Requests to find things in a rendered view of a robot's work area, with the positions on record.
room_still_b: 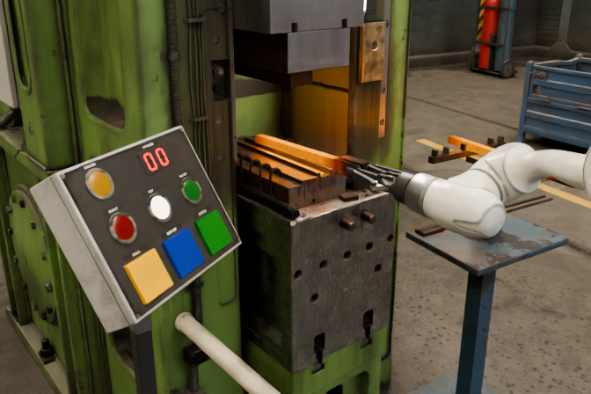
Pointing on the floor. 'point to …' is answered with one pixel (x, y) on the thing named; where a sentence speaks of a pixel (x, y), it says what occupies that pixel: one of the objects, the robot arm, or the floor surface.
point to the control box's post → (143, 356)
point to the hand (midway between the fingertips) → (353, 167)
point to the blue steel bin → (558, 101)
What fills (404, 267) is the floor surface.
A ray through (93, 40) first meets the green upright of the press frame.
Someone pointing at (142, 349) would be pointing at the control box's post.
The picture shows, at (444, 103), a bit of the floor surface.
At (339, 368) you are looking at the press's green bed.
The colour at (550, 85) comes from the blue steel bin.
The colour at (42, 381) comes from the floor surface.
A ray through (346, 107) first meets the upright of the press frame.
